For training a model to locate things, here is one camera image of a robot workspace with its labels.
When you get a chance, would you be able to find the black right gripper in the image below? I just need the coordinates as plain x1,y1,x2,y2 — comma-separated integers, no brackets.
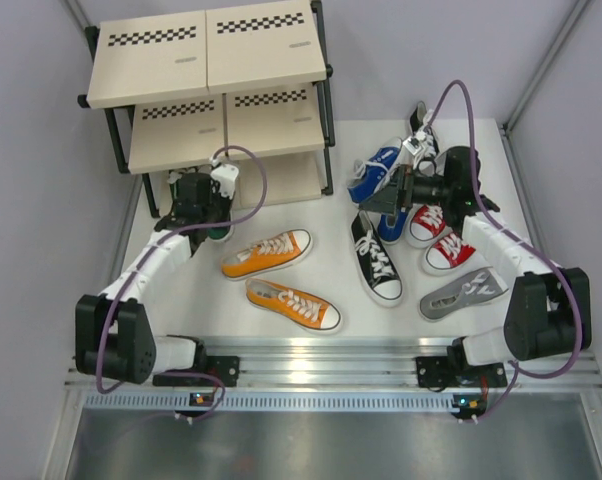
360,165,454,217

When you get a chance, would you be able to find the green sneaker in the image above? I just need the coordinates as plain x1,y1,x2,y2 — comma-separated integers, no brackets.
206,225,234,243
167,170,182,203

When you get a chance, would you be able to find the orange sneaker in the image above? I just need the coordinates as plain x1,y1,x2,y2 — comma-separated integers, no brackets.
221,229,313,280
245,278,343,334

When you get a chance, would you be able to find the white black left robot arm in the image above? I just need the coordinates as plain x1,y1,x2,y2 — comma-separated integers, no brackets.
74,164,239,386

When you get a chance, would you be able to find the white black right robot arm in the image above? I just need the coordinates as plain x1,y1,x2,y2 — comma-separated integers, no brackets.
351,146,592,386

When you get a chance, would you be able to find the beige black shoe shelf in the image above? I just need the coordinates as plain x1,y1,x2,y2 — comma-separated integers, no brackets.
78,1,336,204

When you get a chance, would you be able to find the blue sneaker lower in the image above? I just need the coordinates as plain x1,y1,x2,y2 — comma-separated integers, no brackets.
377,211,408,245

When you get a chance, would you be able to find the blue sneaker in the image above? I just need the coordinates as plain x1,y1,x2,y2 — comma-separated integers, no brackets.
347,137,406,204
377,211,408,245

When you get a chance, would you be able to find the red sneaker upper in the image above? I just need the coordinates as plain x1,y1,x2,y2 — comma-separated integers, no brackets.
405,205,452,249

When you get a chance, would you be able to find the red sneaker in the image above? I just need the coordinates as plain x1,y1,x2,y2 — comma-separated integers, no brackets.
405,205,452,249
422,232,476,276

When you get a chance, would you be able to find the blue sneaker upper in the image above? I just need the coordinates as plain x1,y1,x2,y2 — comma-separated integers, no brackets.
347,137,406,204

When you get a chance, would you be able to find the black sneaker at back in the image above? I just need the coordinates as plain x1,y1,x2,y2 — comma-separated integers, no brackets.
409,101,440,175

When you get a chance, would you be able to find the black sneaker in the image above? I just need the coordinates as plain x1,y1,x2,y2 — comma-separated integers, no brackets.
409,101,440,175
350,211,403,308

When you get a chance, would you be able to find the black sneaker in middle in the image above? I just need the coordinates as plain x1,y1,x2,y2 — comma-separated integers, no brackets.
350,211,403,308

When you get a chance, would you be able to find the red sneaker lower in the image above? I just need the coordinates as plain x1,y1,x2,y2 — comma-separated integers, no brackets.
422,232,476,276

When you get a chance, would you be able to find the grey sneaker in front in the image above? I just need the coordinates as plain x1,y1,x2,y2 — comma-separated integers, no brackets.
419,267,509,322

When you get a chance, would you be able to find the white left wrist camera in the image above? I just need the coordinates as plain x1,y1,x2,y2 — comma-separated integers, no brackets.
209,158,239,201

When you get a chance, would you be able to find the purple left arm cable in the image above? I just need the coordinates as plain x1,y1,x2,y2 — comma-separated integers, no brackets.
95,144,270,426

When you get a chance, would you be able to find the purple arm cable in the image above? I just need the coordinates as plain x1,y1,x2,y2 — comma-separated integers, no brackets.
423,79,585,426
95,144,270,426

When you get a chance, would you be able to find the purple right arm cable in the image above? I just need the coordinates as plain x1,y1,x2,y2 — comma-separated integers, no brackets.
423,79,585,426

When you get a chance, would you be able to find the aluminium mounting rail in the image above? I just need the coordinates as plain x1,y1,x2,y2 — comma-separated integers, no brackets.
63,335,602,396

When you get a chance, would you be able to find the grey slotted cable duct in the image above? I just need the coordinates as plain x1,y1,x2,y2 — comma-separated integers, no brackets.
84,391,466,413

